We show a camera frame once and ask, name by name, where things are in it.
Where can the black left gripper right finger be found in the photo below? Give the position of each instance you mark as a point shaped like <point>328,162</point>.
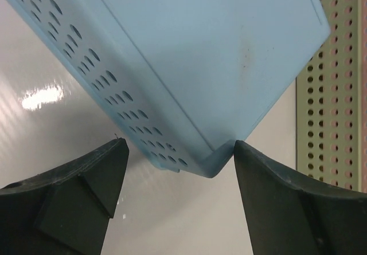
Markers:
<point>288,212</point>

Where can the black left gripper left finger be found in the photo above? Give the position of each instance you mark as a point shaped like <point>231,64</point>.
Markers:
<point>67,209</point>

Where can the blue perforated plastic basket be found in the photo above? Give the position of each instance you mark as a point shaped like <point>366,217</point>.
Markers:
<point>183,79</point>

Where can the pink plastic basket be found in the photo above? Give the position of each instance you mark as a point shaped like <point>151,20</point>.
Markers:
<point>342,169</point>

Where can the green plastic basket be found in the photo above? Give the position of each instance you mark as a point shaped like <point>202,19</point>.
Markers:
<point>312,110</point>

